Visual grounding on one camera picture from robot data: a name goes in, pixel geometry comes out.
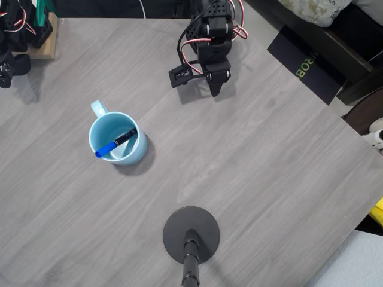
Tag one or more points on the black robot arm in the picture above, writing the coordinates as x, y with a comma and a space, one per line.
217, 18

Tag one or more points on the light grey cushion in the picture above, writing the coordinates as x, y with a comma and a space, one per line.
371, 6

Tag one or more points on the light blue ceramic mug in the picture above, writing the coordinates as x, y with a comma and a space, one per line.
134, 155

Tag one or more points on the yellow object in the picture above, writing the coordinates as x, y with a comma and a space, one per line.
377, 212

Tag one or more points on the blue capped black marker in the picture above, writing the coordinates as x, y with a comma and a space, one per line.
106, 148

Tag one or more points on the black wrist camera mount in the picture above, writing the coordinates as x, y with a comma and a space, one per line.
179, 76

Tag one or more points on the dark brown round furniture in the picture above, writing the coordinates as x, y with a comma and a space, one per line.
365, 112

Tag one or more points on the light blue grey cloth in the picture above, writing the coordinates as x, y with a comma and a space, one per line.
353, 263

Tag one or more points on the camouflage pattern pillow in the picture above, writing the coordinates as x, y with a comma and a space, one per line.
314, 9

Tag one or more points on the black round-base camera stand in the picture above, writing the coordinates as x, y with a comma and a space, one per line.
179, 227

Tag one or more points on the black box green lettering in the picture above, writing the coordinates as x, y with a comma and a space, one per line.
287, 48

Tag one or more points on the white object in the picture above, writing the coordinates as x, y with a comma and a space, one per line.
377, 127

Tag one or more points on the wooden base board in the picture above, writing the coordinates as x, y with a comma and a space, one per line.
49, 51

